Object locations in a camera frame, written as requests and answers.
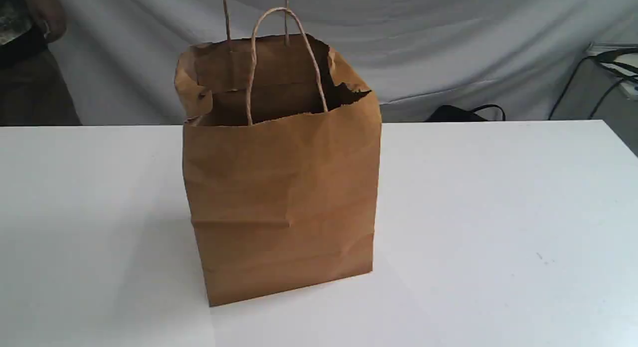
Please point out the person's right hand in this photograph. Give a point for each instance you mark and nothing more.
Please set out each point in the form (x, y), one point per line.
(50, 16)

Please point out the brown paper bag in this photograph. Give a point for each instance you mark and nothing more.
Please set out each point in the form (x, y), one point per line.
(280, 160)

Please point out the person's camouflage clothed torso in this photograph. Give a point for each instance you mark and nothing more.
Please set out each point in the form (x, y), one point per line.
(33, 91)

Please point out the white backdrop cloth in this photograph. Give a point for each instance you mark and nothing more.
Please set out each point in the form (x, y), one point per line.
(119, 56)

